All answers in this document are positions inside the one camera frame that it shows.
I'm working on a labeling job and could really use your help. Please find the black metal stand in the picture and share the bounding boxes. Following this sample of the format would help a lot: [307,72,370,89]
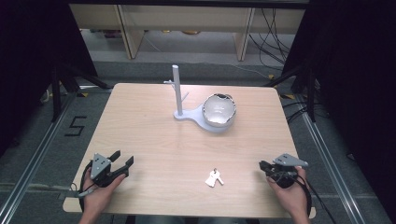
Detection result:
[49,62,112,123]
[263,64,321,123]

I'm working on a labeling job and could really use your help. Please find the person's left hand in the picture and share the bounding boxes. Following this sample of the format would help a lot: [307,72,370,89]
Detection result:
[81,169,127,217]

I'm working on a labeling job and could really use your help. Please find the black floor cables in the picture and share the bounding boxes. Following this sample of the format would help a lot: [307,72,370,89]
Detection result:
[281,100,316,124]

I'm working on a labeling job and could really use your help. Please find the person's right hand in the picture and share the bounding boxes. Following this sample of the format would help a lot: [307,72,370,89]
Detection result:
[266,166,309,218]

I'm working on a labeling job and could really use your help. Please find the dark curtain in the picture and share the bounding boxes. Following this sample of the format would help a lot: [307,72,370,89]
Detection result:
[280,0,396,218]
[0,0,99,158]

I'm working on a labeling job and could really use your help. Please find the white keys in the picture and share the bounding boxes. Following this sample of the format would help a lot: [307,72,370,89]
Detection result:
[204,167,225,189]

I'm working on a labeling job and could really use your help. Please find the aluminium floor rail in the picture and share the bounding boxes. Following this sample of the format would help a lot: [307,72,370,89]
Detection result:
[298,110,367,224]
[0,91,79,220]

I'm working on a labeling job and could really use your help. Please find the light wooden shelf unit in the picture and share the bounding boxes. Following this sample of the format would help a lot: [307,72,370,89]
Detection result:
[68,3,306,62]

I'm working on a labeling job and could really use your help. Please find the white shiny bowl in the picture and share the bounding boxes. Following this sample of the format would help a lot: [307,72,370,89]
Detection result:
[202,92,237,129]

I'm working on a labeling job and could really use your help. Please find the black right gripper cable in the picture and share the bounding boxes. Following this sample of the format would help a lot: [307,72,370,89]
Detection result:
[292,174,339,224]

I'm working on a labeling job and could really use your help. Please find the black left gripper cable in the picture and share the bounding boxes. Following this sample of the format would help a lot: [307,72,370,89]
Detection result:
[70,160,96,214]

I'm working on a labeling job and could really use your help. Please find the white key holder stand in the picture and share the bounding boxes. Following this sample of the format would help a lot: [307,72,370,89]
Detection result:
[163,64,237,134]

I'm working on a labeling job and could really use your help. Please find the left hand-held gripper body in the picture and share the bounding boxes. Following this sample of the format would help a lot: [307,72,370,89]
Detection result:
[89,152,127,189]

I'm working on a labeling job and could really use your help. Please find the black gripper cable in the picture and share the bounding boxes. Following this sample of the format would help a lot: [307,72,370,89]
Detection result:
[292,174,339,224]
[70,160,96,214]

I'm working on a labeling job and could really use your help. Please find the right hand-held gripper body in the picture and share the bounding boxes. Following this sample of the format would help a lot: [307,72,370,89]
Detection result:
[266,153,309,189]

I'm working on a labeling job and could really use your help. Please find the black hanging cables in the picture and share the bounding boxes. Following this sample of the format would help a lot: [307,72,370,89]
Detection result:
[247,7,297,71]

